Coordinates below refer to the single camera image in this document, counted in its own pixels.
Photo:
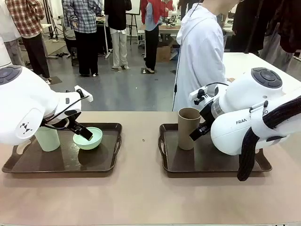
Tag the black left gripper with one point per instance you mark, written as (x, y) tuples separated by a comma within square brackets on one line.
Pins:
[(63, 117)]

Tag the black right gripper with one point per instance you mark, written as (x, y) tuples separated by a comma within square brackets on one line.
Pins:
[(207, 113)]

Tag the pale green bowl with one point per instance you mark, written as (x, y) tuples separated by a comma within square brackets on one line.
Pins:
[(87, 142)]

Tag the tall brown cup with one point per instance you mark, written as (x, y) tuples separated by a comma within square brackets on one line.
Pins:
[(185, 129)]

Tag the tall pale green cup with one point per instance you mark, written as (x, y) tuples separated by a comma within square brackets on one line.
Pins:
[(48, 140)]

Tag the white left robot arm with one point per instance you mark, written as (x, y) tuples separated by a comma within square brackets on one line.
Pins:
[(26, 106)]

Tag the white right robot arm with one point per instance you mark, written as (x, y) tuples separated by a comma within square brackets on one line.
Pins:
[(244, 113)]

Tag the dark brown serving tray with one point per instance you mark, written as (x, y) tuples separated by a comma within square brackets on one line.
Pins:
[(202, 160), (70, 157)]

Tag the white background table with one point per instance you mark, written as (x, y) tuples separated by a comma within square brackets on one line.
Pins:
[(244, 63)]

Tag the person in white coat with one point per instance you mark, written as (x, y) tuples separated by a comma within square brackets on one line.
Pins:
[(202, 47)]

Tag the cardboard box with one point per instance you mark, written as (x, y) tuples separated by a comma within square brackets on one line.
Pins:
[(163, 53)]

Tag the bystander in blue plaid shirt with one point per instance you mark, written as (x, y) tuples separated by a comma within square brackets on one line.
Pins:
[(85, 35)]

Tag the bystander in black top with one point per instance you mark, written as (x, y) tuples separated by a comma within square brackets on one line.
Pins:
[(118, 28)]

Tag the bystander in red vest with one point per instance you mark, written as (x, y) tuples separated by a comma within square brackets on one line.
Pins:
[(151, 30)]

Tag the black tripod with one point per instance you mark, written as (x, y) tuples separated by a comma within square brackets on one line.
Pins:
[(55, 23)]

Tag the bystander in red plaid shirt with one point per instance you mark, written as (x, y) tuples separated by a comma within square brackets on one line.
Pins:
[(28, 28)]

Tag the easel with white board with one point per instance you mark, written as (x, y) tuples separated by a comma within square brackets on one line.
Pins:
[(132, 21)]

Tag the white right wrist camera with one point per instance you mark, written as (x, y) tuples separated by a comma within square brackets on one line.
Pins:
[(198, 94)]

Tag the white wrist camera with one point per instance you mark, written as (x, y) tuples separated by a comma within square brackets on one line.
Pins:
[(198, 94), (83, 94)]

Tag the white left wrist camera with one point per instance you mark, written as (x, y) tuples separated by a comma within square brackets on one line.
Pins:
[(83, 94)]

